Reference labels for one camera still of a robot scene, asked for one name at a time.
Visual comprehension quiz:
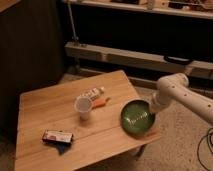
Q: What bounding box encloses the clear plastic cup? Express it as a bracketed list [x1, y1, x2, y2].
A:
[74, 97, 92, 120]

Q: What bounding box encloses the green ceramic bowl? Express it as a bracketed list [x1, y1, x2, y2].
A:
[120, 99, 155, 136]

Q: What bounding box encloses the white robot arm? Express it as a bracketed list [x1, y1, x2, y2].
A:
[149, 73, 213, 126]

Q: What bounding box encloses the white toothpaste tube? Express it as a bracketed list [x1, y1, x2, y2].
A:
[82, 87, 105, 100]

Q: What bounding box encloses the metal upright pole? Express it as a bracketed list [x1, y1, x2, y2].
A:
[67, 0, 79, 46]

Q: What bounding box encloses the red white small box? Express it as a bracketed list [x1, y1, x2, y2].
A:
[42, 130, 73, 144]

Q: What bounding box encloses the blue plastic piece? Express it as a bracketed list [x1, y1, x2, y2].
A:
[56, 144, 71, 155]

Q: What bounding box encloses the grey metal shelf beam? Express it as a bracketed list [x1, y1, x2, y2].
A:
[65, 42, 213, 78]

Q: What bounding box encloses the upper white shelf board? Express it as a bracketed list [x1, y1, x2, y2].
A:
[61, 0, 213, 20]

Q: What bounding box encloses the black handle on beam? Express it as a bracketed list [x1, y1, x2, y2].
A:
[163, 56, 193, 65]

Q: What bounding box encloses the black cable on floor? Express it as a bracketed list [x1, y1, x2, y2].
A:
[196, 127, 213, 171]

